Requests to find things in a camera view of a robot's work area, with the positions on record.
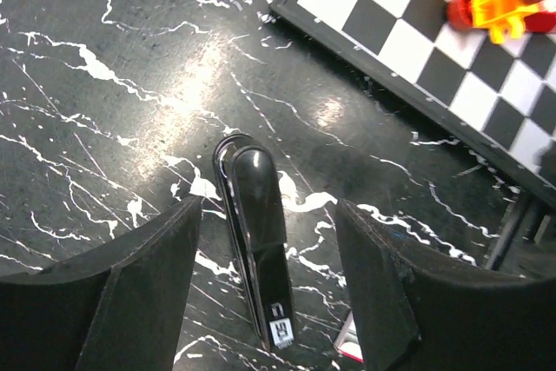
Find black white checkerboard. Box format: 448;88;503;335
271;0;555;205

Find open staple box tray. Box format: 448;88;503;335
334;312;364;363

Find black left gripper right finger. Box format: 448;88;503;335
335;200;555;370

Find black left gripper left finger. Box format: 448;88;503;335
1;197;202;370

